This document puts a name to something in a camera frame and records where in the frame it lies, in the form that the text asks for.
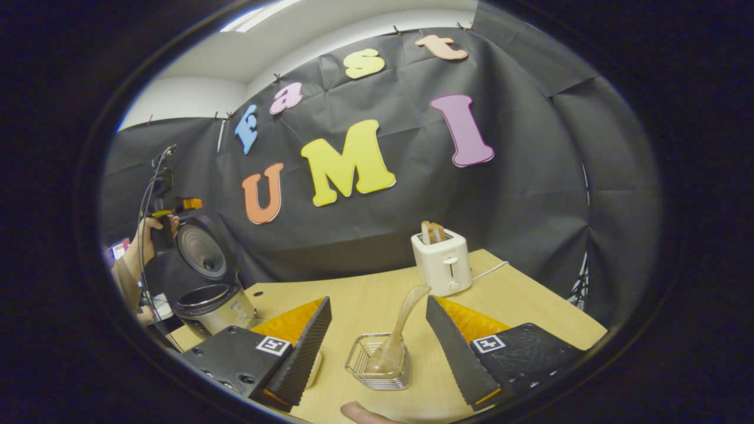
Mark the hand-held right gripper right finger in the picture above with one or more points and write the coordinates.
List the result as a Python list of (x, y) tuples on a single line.
[(459, 359)]

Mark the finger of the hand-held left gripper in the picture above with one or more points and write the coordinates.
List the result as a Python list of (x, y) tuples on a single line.
[(189, 204)]

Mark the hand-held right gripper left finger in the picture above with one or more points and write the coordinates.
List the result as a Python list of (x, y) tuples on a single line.
[(303, 359)]

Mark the wooden spoon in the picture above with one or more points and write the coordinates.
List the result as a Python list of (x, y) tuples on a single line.
[(406, 318)]

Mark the black rice cooker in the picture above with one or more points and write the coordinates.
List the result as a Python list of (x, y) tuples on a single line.
[(212, 309)]

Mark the computer monitor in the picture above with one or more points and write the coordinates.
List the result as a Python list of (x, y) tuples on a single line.
[(121, 248)]

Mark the white toaster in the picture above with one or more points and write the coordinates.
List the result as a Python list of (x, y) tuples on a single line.
[(442, 265)]

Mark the bread slice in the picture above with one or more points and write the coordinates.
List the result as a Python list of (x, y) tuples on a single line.
[(433, 232)]

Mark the dark metal stand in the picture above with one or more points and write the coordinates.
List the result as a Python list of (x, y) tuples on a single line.
[(578, 288)]

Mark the black backdrop cloth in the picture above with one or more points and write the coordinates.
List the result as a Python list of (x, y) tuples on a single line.
[(412, 206)]

